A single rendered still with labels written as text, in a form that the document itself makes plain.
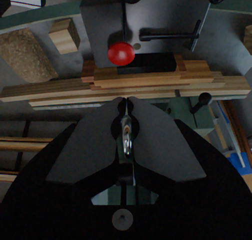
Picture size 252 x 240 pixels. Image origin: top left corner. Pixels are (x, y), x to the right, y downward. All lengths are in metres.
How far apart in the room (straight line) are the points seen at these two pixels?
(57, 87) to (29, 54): 0.11
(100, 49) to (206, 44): 0.24
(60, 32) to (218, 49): 0.31
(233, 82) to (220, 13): 0.20
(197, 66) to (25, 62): 0.36
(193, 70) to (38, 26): 0.32
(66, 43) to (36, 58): 0.09
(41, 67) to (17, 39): 0.07
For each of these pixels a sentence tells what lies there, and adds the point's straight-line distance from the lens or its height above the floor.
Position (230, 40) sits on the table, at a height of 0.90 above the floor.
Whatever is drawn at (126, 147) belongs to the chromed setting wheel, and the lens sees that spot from 0.37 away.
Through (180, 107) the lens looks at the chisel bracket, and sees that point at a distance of 0.27.
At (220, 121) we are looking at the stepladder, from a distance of 1.20.
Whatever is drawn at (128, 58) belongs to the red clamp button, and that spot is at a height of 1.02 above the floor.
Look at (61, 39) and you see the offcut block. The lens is 0.28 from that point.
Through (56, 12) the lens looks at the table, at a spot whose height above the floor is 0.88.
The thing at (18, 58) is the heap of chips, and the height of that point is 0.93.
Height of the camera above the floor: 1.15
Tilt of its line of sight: 27 degrees down
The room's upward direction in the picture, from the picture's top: 178 degrees clockwise
